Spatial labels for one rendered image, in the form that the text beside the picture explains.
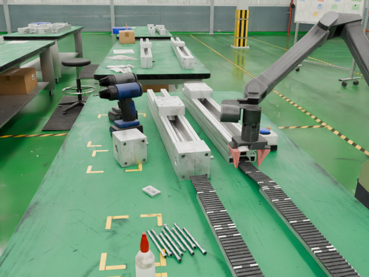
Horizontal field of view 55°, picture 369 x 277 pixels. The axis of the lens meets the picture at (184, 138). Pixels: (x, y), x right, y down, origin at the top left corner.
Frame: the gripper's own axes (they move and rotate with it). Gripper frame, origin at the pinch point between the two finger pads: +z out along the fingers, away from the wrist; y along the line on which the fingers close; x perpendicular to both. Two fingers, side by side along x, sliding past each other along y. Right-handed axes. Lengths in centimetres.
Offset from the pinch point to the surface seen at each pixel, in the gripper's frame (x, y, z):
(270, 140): -13.6, -14.0, -2.4
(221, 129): -16.8, 4.3, -6.5
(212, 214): 28.8, 20.1, -1.3
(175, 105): -37.6, 17.6, -10.3
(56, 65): -524, 131, 52
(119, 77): -58, 39, -18
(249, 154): -5.5, -2.6, -1.1
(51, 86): -432, 127, 66
